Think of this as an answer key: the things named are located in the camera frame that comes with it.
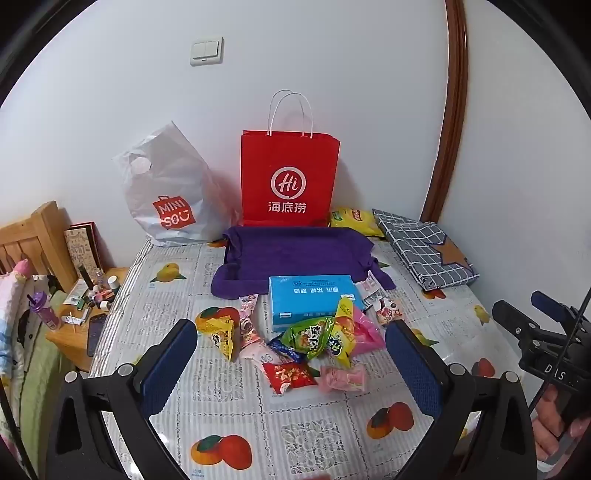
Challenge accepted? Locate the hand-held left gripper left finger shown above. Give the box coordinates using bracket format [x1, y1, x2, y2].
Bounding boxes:
[44, 318, 199, 480]

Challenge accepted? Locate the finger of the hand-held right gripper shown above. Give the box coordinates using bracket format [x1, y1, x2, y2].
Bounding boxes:
[492, 300, 542, 344]
[530, 291, 591, 333]

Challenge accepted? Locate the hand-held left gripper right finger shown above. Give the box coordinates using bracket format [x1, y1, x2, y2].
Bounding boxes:
[385, 319, 539, 480]

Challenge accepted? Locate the pink and yellow snack packet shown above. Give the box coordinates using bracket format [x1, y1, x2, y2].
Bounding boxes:
[330, 298, 386, 370]

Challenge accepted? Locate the light pink snack packet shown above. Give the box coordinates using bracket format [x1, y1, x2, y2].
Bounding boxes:
[240, 339, 301, 368]

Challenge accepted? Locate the green snack packet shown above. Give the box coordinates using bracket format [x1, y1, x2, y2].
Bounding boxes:
[281, 316, 356, 363]

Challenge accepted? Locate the dark blue snack packet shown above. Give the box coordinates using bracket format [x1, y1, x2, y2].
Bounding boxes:
[267, 335, 301, 365]

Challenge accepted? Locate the purple cloth tray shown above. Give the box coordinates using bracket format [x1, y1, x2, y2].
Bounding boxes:
[211, 225, 397, 298]

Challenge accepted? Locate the person's right hand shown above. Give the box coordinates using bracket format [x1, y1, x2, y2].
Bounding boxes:
[531, 383, 591, 462]

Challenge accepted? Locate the yellow triangular snack packet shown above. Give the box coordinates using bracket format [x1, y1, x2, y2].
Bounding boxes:
[196, 318, 237, 361]

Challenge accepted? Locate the white red candy packet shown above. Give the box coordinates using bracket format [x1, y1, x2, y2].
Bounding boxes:
[375, 295, 403, 326]

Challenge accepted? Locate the small pink candy packet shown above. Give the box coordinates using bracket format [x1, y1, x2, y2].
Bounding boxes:
[318, 366, 370, 394]

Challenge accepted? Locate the fruit print tablecloth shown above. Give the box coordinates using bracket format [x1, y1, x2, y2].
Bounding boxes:
[88, 233, 543, 480]

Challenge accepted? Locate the black phone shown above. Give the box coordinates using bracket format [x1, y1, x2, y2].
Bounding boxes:
[87, 313, 109, 357]

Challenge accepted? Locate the pink white cartoon packet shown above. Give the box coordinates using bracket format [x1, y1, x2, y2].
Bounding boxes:
[238, 295, 266, 352]

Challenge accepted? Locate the cluster of small cosmetics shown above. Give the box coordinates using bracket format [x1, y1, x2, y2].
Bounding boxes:
[65, 264, 123, 324]

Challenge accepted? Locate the wooden nightstand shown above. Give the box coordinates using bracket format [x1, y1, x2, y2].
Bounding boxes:
[45, 267, 131, 372]

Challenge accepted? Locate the grey checked folded cloth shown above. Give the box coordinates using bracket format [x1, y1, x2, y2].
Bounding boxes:
[372, 209, 479, 291]

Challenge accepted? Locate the red snack packet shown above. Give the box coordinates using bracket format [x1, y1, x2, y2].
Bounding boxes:
[262, 362, 319, 395]

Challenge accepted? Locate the blue tissue pack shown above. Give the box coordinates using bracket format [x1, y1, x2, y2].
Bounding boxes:
[268, 275, 365, 333]

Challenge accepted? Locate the purple bottle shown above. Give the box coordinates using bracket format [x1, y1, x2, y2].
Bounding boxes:
[28, 291, 63, 330]

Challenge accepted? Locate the printed bedding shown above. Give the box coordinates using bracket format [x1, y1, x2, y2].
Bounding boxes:
[0, 258, 88, 480]

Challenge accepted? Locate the patterned book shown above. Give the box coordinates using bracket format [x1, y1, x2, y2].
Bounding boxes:
[63, 222, 105, 282]

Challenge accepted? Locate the yellow snack bag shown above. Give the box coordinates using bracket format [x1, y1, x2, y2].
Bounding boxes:
[329, 208, 386, 238]

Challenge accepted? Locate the white plastic shopping bag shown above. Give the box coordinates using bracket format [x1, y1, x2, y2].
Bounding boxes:
[112, 121, 241, 247]

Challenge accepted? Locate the wooden headboard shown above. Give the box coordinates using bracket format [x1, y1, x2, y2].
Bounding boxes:
[0, 200, 79, 294]

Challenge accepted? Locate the red paper bag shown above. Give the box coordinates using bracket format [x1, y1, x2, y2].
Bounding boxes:
[240, 89, 341, 228]

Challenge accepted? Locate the brown wooden door frame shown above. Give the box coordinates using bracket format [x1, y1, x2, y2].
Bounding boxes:
[418, 0, 469, 224]

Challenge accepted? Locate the white light switch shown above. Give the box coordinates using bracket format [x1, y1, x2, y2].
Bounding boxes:
[189, 37, 225, 66]

